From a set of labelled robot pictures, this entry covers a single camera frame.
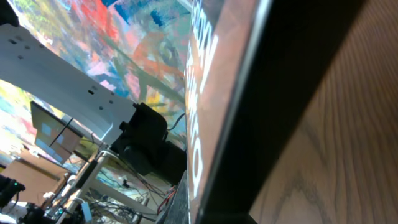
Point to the colourful abstract wall painting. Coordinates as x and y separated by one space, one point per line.
136 49

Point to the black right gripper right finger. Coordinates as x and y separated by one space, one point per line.
290 46

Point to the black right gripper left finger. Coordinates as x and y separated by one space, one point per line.
178 212

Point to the dark computer monitor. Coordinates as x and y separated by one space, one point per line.
58 141

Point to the gold smartphone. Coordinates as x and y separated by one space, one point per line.
221 36

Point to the white metal stand frame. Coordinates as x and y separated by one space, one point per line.
85 180

